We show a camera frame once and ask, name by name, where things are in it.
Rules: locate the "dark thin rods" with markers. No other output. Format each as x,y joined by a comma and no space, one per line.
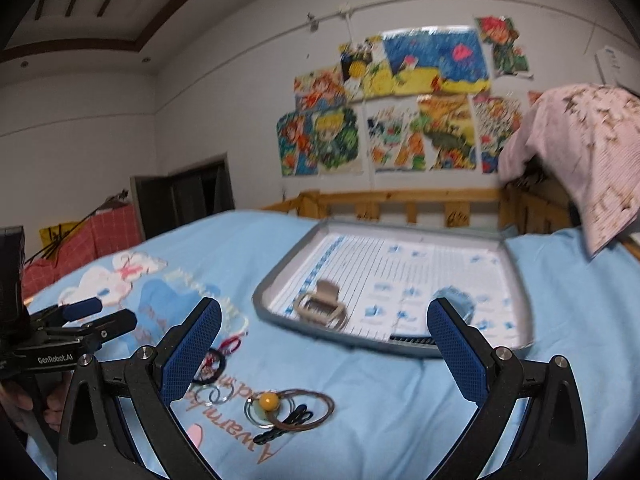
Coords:
85,220

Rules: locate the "person's left hand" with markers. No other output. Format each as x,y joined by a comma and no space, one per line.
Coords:
52,405

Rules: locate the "black yellow wall poster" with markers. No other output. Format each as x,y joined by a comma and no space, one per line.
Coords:
357,65

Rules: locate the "pink blanket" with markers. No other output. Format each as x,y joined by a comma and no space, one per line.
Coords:
575,135

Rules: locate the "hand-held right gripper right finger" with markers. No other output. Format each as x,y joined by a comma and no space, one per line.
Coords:
457,350

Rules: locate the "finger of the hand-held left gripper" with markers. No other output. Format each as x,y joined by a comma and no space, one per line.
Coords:
82,306
117,324

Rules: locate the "orange figure wall poster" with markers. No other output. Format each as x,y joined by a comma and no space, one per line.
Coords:
320,88

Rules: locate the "white figures wall poster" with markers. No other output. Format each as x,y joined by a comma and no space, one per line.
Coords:
395,135

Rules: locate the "white wall box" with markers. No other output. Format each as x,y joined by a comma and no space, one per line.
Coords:
612,65

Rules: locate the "wooden bed frame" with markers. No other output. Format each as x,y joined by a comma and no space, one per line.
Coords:
390,205

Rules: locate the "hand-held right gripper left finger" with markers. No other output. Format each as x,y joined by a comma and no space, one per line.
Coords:
192,350

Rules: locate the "red white wall poster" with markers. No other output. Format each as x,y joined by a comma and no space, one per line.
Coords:
497,132

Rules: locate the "large blue yellow wall poster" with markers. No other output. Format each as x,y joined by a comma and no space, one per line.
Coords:
435,60

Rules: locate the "blue printed bedsheet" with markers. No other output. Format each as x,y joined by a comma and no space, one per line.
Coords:
350,400

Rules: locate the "blond figure wall poster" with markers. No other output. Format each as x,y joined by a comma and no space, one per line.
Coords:
320,140

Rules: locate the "red-haired figure wall poster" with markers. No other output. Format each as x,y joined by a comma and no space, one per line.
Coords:
502,45

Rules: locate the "grey shallow tray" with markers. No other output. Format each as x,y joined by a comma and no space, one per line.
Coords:
400,280

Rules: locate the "black hair clips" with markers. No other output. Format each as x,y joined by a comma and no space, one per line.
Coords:
292,417

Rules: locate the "red checkered box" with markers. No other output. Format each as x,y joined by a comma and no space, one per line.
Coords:
100,240

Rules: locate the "dark door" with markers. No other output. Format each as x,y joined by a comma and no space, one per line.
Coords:
185,195

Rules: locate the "orange green wall poster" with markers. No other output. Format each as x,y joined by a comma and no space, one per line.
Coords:
450,132

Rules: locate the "black hair comb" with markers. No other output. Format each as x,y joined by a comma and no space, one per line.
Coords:
412,340

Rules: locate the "beige hair claw clip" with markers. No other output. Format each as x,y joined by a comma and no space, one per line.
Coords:
320,310

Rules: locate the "yellow bag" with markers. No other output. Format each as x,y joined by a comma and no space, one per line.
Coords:
50,237

